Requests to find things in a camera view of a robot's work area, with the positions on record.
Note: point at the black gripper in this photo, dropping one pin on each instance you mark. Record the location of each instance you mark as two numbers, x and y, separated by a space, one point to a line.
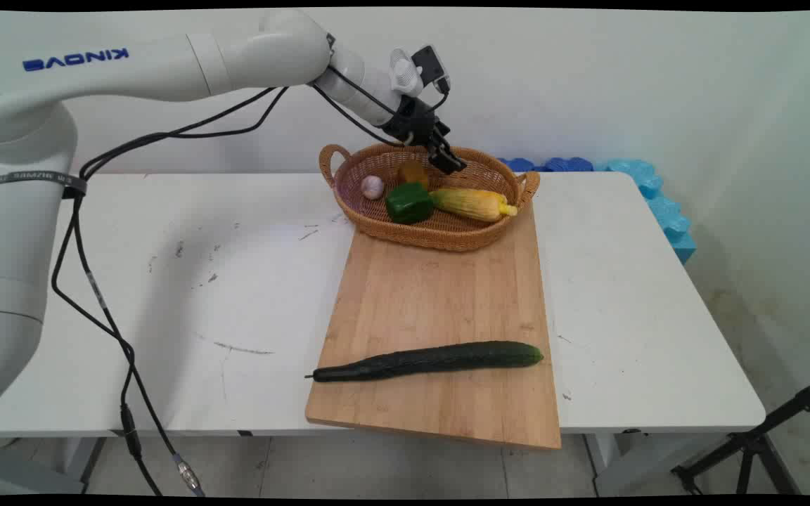
412 123

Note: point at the long dark green cucumber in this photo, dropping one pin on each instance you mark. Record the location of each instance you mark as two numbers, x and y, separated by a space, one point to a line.
433 360

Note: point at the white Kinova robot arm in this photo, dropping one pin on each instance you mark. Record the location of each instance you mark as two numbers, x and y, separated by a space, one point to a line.
131 67

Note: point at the orange bell pepper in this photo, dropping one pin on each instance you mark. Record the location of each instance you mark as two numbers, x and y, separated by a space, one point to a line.
413 173

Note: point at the yellow corn cob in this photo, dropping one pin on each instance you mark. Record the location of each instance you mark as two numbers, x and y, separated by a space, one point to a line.
472 203

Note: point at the green bell pepper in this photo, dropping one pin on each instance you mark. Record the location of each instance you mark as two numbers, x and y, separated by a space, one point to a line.
409 202

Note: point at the woven wicker basket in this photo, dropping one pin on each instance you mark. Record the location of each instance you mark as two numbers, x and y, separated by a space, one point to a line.
447 232

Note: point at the white garlic bulb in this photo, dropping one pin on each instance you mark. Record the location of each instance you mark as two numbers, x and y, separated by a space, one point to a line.
372 186

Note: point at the wooden cutting board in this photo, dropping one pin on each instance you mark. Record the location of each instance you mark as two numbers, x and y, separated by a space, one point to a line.
440 302

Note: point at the light blue foam mat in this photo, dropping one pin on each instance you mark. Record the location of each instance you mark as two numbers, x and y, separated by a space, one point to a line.
661 207

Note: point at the black tripod stand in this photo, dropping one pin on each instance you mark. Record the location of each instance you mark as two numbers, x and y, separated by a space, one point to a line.
753 443

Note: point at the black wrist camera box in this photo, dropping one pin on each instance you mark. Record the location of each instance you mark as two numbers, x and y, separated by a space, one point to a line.
431 65

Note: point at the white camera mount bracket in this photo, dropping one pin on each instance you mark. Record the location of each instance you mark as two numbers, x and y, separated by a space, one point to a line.
404 72

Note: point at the white table leg frame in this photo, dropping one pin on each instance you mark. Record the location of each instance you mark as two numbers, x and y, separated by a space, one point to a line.
32 467
616 464

